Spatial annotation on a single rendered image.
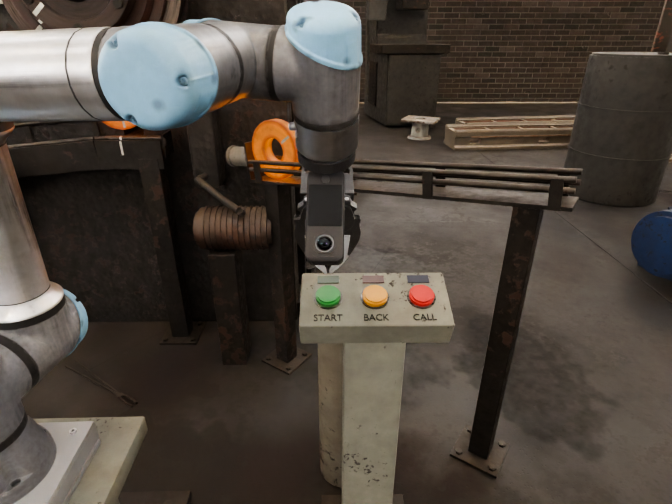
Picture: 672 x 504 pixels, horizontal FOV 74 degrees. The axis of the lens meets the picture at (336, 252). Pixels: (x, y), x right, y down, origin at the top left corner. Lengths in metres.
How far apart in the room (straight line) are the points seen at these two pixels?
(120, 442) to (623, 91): 2.99
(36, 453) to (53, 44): 0.64
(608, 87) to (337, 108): 2.81
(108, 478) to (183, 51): 0.74
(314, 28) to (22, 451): 0.73
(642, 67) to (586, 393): 2.07
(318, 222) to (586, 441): 1.11
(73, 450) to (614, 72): 3.08
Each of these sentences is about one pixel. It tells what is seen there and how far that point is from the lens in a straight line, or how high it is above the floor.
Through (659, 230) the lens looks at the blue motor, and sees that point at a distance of 2.29.
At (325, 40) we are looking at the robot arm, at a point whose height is 0.98.
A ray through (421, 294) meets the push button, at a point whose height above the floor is 0.61.
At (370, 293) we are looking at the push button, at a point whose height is 0.61.
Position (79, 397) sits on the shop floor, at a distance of 1.61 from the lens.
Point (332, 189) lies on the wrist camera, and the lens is 0.54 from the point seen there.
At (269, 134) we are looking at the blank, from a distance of 1.21.
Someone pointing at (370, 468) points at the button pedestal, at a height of 0.24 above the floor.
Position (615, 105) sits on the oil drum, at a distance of 3.21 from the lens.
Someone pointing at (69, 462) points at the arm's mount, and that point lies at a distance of 0.92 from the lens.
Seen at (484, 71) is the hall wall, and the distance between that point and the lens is 7.81.
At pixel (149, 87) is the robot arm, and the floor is 0.95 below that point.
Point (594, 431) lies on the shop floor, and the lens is 1.50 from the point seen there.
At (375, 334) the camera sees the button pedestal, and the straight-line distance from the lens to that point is 0.71.
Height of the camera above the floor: 0.98
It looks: 26 degrees down
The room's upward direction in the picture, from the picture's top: straight up
